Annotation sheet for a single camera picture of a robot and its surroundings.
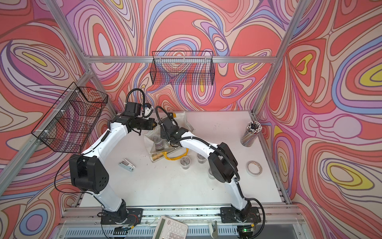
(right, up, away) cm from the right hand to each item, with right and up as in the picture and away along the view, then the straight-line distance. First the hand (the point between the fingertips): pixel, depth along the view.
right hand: (168, 133), depth 91 cm
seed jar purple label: (+11, -17, -4) cm, 20 cm away
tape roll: (+55, -19, -1) cm, 58 cm away
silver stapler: (-25, -19, -2) cm, 31 cm away
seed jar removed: (+20, -15, -3) cm, 26 cm away
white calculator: (+4, -43, -23) cm, 49 cm away
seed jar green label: (-5, -5, -3) cm, 8 cm away
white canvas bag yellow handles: (0, -13, +6) cm, 14 cm away
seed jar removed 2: (+25, -22, -10) cm, 35 cm away
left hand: (-6, +6, -4) cm, 9 cm away
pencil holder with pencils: (+51, -1, 0) cm, 51 cm away
